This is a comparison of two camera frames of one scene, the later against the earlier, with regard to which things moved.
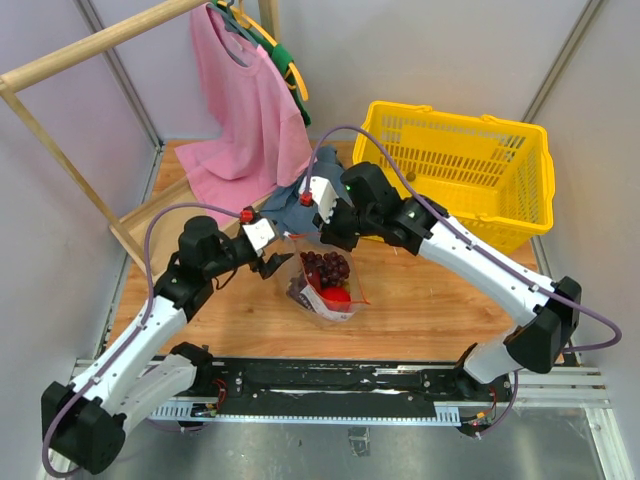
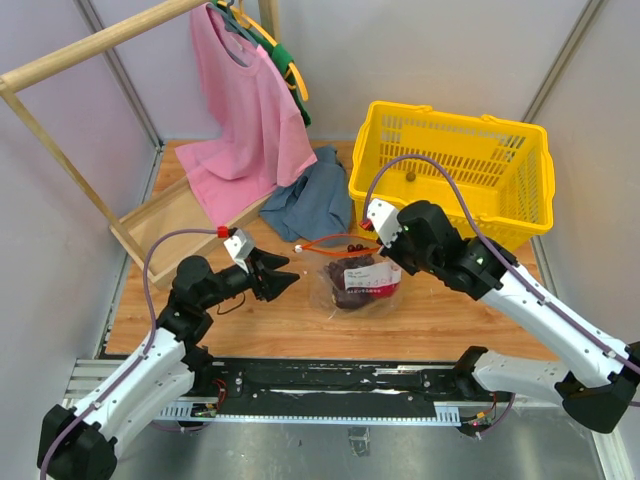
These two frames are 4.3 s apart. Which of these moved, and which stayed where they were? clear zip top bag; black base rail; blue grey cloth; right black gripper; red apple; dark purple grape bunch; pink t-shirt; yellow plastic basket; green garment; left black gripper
Moved: dark purple grape bunch; red apple; left black gripper; right black gripper; clear zip top bag
Stayed: green garment; yellow plastic basket; black base rail; pink t-shirt; blue grey cloth
